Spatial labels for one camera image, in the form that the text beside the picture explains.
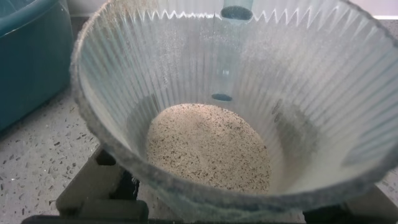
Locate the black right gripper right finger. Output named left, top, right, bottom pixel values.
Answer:
left=302, top=185, right=398, bottom=224

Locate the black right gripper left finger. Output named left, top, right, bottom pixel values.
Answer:
left=55, top=145, right=150, bottom=219

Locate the clear ribbed plastic cup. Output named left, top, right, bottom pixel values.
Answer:
left=69, top=0, right=398, bottom=223

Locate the beige speckled powder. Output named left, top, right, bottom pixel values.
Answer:
left=146, top=103, right=272, bottom=195

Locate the teal square plastic bowl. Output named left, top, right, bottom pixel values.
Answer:
left=0, top=0, right=75, bottom=132

